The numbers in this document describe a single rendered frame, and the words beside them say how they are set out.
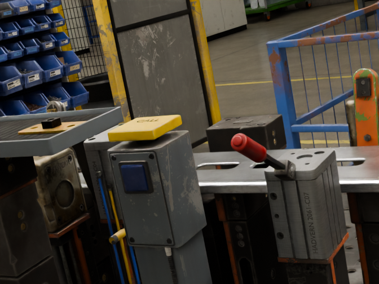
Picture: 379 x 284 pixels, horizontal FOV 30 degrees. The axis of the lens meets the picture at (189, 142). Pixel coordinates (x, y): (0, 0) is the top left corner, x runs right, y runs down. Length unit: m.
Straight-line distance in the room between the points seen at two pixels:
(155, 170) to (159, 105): 3.86
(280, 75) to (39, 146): 2.42
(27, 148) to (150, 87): 3.75
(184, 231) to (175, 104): 3.97
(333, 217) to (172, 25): 3.90
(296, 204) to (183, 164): 0.17
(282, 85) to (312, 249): 2.29
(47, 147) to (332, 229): 0.36
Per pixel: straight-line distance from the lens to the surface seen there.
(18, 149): 0.79
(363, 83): 1.15
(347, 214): 1.69
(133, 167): 0.74
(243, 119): 1.30
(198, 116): 4.92
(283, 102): 3.16
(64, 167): 1.11
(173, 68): 4.73
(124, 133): 0.75
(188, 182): 0.77
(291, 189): 0.86
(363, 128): 1.16
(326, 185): 0.88
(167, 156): 0.74
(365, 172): 1.00
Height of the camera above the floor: 1.31
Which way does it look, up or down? 13 degrees down
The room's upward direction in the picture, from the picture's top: 11 degrees counter-clockwise
